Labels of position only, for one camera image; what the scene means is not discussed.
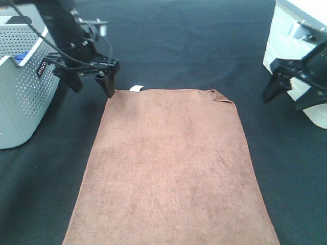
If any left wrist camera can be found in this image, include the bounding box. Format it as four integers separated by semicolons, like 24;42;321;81
77;18;108;37

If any grey perforated laundry basket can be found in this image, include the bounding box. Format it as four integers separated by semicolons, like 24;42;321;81
1;4;59;150

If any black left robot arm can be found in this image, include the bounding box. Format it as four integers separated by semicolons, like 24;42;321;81
34;1;120;98

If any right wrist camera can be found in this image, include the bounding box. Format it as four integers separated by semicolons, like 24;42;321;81
288;22;319;43

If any black table cloth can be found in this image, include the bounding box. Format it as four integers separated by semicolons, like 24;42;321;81
1;1;326;244

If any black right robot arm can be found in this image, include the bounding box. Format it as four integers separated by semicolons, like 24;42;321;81
262;42;326;110

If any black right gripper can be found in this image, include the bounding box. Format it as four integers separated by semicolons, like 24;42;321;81
262;58;326;110

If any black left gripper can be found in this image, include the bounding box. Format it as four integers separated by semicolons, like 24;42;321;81
44;40;120;98

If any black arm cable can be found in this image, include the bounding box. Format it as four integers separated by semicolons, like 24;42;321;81
7;0;113;68

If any brown towel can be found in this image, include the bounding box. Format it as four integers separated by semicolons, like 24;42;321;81
63;89;279;244

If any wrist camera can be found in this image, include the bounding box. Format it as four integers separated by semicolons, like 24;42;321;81
288;22;319;43
77;18;108;37

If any blue towel in basket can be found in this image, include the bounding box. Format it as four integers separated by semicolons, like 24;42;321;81
14;51;29;64

